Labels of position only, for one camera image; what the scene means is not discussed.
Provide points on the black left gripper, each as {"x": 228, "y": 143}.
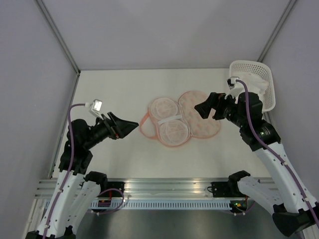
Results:
{"x": 117, "y": 127}

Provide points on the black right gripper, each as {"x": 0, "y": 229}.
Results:
{"x": 204, "y": 108}

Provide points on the floral mesh laundry bag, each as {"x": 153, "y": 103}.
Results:
{"x": 173, "y": 123}

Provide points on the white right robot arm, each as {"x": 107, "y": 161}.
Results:
{"x": 294, "y": 208}

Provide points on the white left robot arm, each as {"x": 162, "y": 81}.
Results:
{"x": 76, "y": 188}

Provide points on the white bra in basket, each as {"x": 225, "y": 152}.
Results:
{"x": 253, "y": 81}

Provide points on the white perforated plastic basket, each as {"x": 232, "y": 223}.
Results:
{"x": 268, "y": 99}

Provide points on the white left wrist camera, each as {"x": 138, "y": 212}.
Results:
{"x": 94, "y": 108}

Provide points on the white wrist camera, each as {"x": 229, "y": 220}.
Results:
{"x": 235, "y": 87}
{"x": 94, "y": 108}

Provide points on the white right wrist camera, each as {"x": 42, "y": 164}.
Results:
{"x": 235, "y": 87}

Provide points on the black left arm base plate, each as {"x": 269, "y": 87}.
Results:
{"x": 113, "y": 189}

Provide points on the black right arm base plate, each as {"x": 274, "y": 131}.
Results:
{"x": 222, "y": 190}

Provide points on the white slotted cable duct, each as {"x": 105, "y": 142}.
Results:
{"x": 176, "y": 205}

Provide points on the aluminium mounting rail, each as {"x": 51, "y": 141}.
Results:
{"x": 154, "y": 188}

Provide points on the right aluminium frame post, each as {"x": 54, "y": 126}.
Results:
{"x": 277, "y": 29}

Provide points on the aluminium frame post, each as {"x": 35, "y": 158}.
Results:
{"x": 58, "y": 36}
{"x": 277, "y": 29}

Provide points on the left aluminium frame post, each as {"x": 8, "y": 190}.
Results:
{"x": 58, "y": 36}

